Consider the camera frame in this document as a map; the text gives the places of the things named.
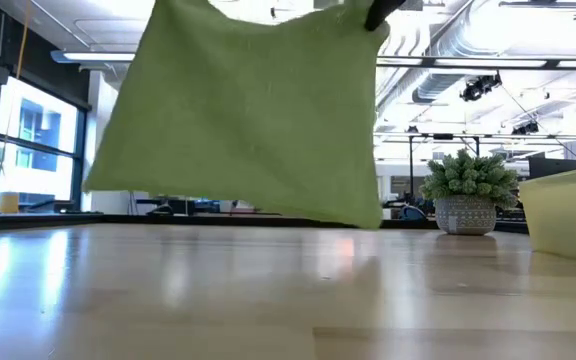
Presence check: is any green microfiber towel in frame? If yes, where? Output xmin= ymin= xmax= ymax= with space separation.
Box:
xmin=81 ymin=0 xmax=391 ymax=230

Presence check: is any yellow translucent plastic basket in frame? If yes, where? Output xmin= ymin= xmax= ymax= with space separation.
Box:
xmin=517 ymin=164 xmax=576 ymax=266

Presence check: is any black ceiling spotlight cluster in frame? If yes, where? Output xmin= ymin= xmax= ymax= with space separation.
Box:
xmin=459 ymin=72 xmax=503 ymax=103

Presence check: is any black ceiling track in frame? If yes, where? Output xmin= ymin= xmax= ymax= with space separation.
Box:
xmin=498 ymin=0 xmax=576 ymax=22

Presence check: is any blue background chair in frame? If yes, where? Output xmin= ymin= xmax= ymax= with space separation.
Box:
xmin=401 ymin=204 xmax=427 ymax=221

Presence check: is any artificial green potted plant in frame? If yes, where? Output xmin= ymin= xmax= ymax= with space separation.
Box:
xmin=419 ymin=148 xmax=521 ymax=236

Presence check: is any dark background screen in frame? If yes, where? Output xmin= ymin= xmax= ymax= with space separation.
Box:
xmin=527 ymin=157 xmax=576 ymax=180

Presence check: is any large dark-framed window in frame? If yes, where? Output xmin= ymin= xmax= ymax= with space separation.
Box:
xmin=0 ymin=74 xmax=89 ymax=214

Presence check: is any yellow background bin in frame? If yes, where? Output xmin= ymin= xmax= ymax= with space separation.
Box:
xmin=0 ymin=192 xmax=20 ymax=215

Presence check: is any silver ventilation duct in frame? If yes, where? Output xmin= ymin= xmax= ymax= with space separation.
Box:
xmin=377 ymin=0 xmax=474 ymax=119

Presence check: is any black background workstation frame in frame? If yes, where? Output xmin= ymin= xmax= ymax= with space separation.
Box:
xmin=407 ymin=132 xmax=482 ymax=201

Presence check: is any black aluminium table frame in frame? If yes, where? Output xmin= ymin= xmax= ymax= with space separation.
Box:
xmin=0 ymin=212 xmax=529 ymax=235

